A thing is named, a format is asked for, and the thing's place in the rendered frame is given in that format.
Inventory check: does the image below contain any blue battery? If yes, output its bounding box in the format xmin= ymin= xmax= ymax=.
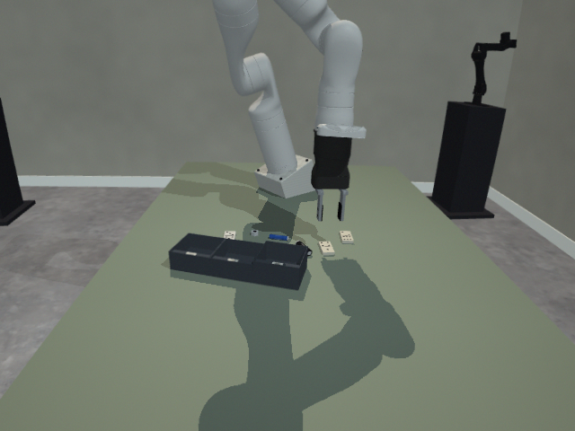
xmin=270 ymin=234 xmax=289 ymax=241

